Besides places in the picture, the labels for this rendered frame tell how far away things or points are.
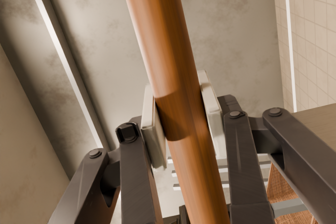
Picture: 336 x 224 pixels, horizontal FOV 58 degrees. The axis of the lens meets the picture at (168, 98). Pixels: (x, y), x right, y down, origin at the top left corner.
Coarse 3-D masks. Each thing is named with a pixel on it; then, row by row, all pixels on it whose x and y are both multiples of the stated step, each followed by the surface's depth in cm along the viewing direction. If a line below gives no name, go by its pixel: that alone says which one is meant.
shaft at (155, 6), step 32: (128, 0) 16; (160, 0) 16; (160, 32) 16; (160, 64) 17; (192, 64) 18; (160, 96) 18; (192, 96) 18; (192, 128) 19; (192, 160) 20; (192, 192) 21
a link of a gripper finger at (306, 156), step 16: (272, 112) 14; (288, 112) 14; (272, 128) 14; (288, 128) 13; (304, 128) 13; (288, 144) 12; (304, 144) 12; (320, 144) 12; (272, 160) 15; (288, 160) 13; (304, 160) 11; (320, 160) 11; (288, 176) 13; (304, 176) 11; (320, 176) 10; (304, 192) 12; (320, 192) 10; (320, 208) 11
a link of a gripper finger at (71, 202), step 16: (96, 160) 15; (80, 176) 14; (96, 176) 14; (64, 192) 13; (80, 192) 13; (96, 192) 13; (112, 192) 15; (64, 208) 12; (80, 208) 12; (96, 208) 13; (112, 208) 15
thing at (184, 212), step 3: (183, 207) 205; (183, 210) 203; (186, 210) 206; (183, 213) 200; (186, 213) 203; (183, 216) 198; (186, 216) 199; (183, 219) 196; (186, 219) 196; (183, 222) 194; (186, 222) 193; (189, 222) 201
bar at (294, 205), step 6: (294, 198) 132; (270, 204) 132; (276, 204) 131; (282, 204) 130; (288, 204) 130; (294, 204) 129; (300, 204) 128; (276, 210) 129; (282, 210) 129; (288, 210) 129; (294, 210) 129; (300, 210) 129; (276, 216) 133
